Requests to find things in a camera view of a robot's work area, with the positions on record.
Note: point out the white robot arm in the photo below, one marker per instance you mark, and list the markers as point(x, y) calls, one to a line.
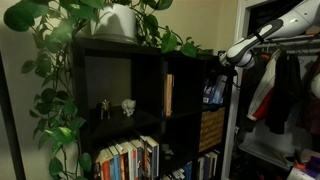
point(283, 25)

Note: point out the tan book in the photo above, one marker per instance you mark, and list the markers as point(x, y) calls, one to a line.
point(169, 96)

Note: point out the dark blue Circuits book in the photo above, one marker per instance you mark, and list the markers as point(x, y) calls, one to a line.
point(215, 90)

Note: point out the thin orange book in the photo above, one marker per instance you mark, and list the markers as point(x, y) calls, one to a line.
point(122, 168)

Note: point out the grey book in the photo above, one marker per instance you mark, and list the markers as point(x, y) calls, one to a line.
point(200, 170)

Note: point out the white book red spine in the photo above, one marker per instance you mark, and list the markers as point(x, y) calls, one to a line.
point(106, 170)

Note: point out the black cube bookshelf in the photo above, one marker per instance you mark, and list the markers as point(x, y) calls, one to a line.
point(146, 83)

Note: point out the white elephant figurine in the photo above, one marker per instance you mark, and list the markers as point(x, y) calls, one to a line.
point(128, 106)

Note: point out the grey flat stone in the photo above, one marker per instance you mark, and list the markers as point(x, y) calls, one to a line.
point(169, 152)
point(165, 146)

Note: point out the woven wicker storage basket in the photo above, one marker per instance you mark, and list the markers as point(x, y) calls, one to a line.
point(211, 130)

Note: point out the large grey stone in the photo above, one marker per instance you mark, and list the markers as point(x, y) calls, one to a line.
point(167, 157)

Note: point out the white plant pot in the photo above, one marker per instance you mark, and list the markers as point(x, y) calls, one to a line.
point(115, 23)

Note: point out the white and red jacket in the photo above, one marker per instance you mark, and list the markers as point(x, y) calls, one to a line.
point(263, 93)

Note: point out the white storage box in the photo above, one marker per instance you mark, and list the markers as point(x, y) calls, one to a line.
point(263, 150)

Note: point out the black hanging garment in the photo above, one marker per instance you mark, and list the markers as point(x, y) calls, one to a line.
point(283, 100)

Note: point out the brown hanging garment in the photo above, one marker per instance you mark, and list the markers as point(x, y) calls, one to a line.
point(308, 115)

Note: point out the white hanging item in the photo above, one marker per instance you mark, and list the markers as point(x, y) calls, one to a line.
point(316, 86)

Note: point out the small orange object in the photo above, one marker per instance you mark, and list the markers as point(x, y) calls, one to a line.
point(299, 164)

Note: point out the green pothos plant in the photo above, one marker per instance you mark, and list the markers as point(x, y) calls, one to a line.
point(20, 16)

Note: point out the white door frame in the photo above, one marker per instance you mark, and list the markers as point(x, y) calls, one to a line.
point(240, 20)

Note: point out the closet shelf rail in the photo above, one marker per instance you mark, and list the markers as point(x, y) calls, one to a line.
point(293, 43)

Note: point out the black frame post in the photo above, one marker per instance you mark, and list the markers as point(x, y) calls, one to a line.
point(12, 133)

